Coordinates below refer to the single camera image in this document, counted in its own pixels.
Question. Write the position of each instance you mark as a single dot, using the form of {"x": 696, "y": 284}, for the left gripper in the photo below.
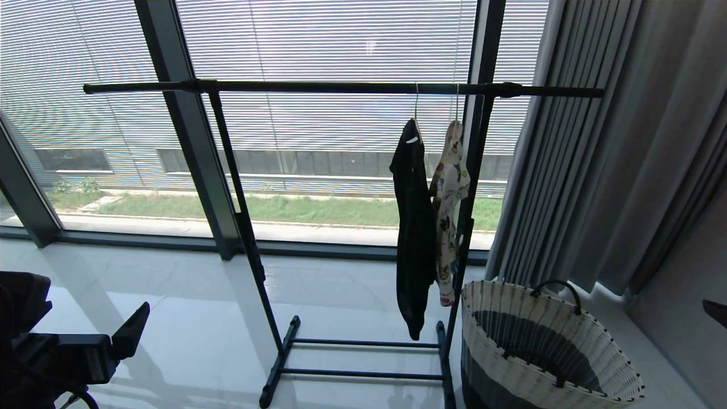
{"x": 62, "y": 358}

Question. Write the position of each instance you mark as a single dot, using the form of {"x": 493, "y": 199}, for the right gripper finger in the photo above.
{"x": 717, "y": 312}

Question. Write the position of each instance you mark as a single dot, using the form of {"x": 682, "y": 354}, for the cream printed garment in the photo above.
{"x": 450, "y": 204}

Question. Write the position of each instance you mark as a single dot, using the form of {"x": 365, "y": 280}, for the black garment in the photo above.
{"x": 414, "y": 238}

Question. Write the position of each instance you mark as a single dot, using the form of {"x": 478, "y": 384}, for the pink clothes hanger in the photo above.
{"x": 416, "y": 102}
{"x": 456, "y": 102}

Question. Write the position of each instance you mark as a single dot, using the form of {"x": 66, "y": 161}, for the white laundry basket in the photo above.
{"x": 568, "y": 363}

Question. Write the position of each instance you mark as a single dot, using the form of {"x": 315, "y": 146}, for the black clothes rack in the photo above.
{"x": 341, "y": 88}

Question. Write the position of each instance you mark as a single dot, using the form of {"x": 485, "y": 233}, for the grey curtain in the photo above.
{"x": 625, "y": 142}

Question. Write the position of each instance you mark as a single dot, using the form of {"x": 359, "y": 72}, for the window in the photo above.
{"x": 318, "y": 57}

